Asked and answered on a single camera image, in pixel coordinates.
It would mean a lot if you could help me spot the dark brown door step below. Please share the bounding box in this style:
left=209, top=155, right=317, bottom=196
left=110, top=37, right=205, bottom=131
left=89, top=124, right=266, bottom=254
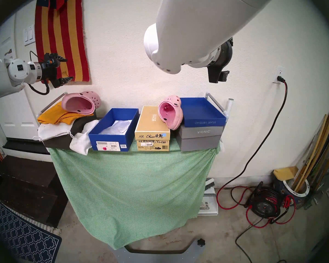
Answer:
left=0, top=138, right=69, bottom=228

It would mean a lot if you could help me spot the striped floor mat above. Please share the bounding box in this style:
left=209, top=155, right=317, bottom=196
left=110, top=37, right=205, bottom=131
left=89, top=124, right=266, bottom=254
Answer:
left=5, top=202, right=61, bottom=235

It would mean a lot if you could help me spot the orange folded cloth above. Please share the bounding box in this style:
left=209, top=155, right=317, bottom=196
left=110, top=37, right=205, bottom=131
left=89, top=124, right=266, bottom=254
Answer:
left=38, top=101, right=95, bottom=125

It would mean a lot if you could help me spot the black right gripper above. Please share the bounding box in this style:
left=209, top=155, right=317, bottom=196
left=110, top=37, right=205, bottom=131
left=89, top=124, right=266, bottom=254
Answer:
left=208, top=38, right=234, bottom=71

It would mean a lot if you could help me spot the white crumpled cloth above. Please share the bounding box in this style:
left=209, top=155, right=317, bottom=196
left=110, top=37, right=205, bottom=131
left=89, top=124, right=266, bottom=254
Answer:
left=69, top=120, right=99, bottom=156

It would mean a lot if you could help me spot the grey Vionic shoe box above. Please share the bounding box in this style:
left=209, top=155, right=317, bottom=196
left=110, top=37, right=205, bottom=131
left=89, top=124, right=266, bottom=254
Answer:
left=176, top=123, right=225, bottom=152

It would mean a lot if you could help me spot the black floor cable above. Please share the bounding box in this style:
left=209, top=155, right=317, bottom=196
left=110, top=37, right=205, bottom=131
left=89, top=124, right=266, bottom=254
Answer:
left=235, top=219, right=288, bottom=263

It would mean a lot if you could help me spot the blue white ceramic pot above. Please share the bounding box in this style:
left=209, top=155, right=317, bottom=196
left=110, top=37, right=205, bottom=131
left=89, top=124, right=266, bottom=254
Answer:
left=273, top=173, right=310, bottom=204

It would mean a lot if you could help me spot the tan Michael Kors shoe box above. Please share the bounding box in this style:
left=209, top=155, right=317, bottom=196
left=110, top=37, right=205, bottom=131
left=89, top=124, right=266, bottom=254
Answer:
left=134, top=106, right=171, bottom=151

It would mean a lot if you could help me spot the white wall outlet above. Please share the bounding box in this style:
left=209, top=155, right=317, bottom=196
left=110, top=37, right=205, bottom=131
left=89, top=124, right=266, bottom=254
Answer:
left=273, top=66, right=285, bottom=85

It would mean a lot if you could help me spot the green checkered tablecloth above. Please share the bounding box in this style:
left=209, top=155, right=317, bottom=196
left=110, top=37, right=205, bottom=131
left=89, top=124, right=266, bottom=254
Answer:
left=48, top=139, right=221, bottom=250

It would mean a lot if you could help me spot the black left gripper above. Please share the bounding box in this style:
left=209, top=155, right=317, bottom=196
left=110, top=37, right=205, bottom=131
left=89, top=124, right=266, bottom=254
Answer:
left=41, top=53, right=74, bottom=88

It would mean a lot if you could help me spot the white drawstring dust bag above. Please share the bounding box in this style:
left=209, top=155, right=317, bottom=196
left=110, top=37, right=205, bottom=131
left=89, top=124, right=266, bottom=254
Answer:
left=33, top=122, right=74, bottom=142

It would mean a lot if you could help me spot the navy patterned rug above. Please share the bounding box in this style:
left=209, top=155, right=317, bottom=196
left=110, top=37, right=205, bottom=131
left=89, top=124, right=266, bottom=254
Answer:
left=0, top=201, right=62, bottom=263

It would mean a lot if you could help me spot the white tissue paper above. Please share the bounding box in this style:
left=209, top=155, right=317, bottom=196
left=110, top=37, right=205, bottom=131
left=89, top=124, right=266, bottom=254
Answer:
left=97, top=119, right=133, bottom=135

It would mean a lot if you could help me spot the white light switch plate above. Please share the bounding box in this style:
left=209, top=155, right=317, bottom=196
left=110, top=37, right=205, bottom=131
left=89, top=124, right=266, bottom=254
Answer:
left=23, top=25, right=35, bottom=46

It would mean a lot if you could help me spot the wooden sticks bundle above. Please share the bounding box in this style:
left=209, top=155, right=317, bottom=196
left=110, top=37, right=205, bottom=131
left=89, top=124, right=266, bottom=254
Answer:
left=292, top=93, right=329, bottom=194

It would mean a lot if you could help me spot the blue open shoe box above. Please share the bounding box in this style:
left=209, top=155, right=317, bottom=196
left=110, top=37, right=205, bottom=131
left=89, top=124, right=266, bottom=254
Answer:
left=88, top=108, right=140, bottom=152

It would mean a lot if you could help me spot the yellow cardboard piece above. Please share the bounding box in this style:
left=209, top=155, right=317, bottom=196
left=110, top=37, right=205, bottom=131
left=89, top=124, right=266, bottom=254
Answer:
left=273, top=167, right=299, bottom=181

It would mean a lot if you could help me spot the red yellow striped flag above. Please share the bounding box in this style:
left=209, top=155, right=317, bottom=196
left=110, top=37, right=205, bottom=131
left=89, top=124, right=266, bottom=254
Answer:
left=35, top=0, right=90, bottom=84

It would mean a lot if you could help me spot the dark brown cloth bundle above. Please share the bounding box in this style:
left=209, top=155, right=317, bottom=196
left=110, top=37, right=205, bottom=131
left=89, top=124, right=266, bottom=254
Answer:
left=42, top=112, right=104, bottom=150

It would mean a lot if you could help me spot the pink clog shoe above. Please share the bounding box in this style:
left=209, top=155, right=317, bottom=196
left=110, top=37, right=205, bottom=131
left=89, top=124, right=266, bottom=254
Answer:
left=61, top=91, right=101, bottom=115
left=158, top=95, right=183, bottom=130

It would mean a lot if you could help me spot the blue shoe box lid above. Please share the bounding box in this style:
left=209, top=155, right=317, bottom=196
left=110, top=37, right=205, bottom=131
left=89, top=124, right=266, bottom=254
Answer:
left=180, top=98, right=227, bottom=128

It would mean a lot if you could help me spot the black red cable reel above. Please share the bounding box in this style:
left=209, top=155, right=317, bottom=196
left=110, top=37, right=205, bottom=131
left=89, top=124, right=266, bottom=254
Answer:
left=248, top=183, right=281, bottom=219

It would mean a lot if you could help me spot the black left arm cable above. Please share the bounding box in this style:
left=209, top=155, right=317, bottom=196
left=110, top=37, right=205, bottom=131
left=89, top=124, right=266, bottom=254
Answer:
left=27, top=50, right=50, bottom=95

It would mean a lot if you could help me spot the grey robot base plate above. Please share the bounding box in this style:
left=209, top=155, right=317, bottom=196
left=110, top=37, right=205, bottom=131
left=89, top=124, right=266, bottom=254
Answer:
left=110, top=238, right=206, bottom=263

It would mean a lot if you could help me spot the grey cart handle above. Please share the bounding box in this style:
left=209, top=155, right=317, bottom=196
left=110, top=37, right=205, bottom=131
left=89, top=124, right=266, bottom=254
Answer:
left=40, top=92, right=70, bottom=115
left=205, top=92, right=231, bottom=118

